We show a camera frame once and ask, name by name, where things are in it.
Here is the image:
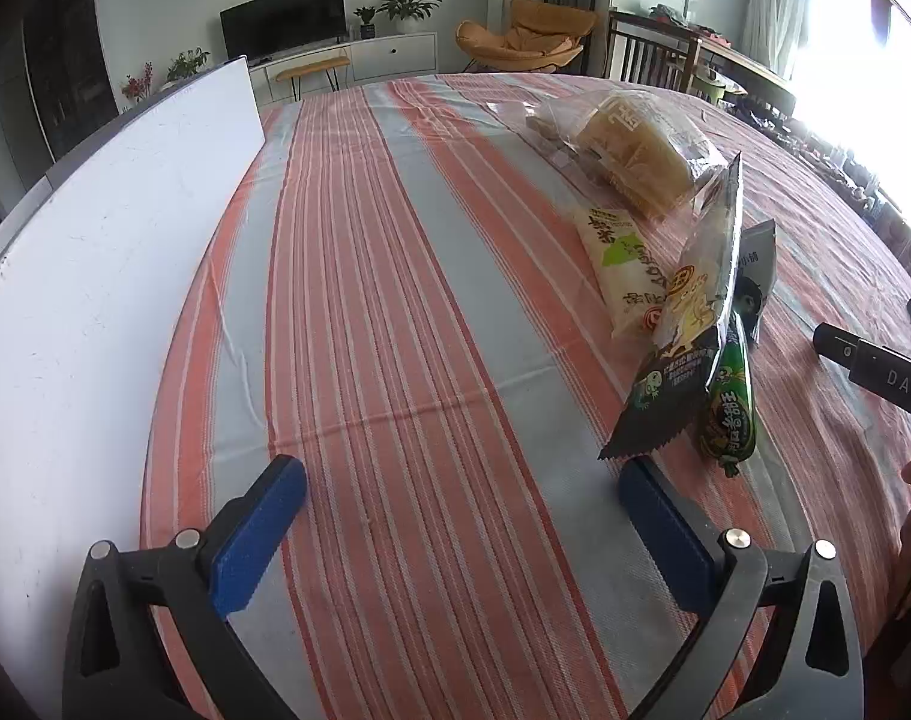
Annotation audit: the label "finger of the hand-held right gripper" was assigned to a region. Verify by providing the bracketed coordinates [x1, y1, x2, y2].
[813, 322, 911, 432]

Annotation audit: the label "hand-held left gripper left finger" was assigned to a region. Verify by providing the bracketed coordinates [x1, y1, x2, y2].
[61, 454, 308, 720]

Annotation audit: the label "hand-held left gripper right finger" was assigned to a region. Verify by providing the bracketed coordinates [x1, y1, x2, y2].
[618, 456, 865, 720]

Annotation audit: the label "long black-ended snack packet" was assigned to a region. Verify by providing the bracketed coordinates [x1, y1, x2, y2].
[598, 152, 743, 464]

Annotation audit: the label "white box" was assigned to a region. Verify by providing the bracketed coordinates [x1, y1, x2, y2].
[0, 55, 268, 691]

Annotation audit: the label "clear bread packet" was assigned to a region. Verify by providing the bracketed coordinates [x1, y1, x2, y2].
[534, 88, 730, 222]

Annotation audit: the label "green sausage packet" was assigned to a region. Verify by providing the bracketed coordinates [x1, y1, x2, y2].
[696, 311, 759, 479]

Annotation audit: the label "small grey snack packet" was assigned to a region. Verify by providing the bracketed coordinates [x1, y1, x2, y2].
[726, 220, 779, 347]

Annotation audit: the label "row of jars and containers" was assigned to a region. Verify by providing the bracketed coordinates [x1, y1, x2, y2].
[741, 90, 911, 271]

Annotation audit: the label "striped tablecloth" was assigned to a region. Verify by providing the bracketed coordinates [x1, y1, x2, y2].
[140, 73, 911, 720]

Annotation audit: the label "pale yellow snack packet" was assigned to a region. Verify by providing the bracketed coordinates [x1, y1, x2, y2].
[573, 206, 678, 342]

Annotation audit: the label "wooden side table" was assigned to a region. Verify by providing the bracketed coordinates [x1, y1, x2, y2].
[688, 37, 798, 117]

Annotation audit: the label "green bucket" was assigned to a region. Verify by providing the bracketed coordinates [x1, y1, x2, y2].
[691, 66, 727, 104]

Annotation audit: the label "white sheer curtain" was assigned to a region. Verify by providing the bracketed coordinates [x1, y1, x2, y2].
[742, 0, 809, 76]

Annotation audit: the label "dark wooden chair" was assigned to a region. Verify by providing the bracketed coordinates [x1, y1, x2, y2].
[604, 10, 700, 91]

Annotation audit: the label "pile of small goods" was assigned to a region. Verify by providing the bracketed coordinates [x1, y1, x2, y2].
[646, 4, 734, 42]

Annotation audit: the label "red flowers in vase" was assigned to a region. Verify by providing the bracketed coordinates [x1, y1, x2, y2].
[121, 62, 154, 104]

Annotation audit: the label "wooden bench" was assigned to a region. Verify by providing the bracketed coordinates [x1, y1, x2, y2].
[275, 56, 352, 102]

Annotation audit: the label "plant in white vase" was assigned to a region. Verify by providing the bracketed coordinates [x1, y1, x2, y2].
[159, 47, 211, 87]

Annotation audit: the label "orange lounge chair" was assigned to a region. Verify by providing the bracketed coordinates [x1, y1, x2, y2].
[456, 0, 598, 76]

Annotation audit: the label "white television cabinet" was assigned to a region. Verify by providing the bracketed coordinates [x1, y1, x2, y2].
[159, 31, 437, 102]

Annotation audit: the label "black television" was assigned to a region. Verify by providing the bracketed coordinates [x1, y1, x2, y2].
[220, 0, 347, 61]

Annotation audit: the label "dark glass cabinet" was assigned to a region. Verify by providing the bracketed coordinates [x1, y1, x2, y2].
[20, 0, 119, 162]

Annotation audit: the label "large leafy potted plant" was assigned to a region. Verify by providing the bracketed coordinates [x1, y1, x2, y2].
[375, 0, 443, 35]

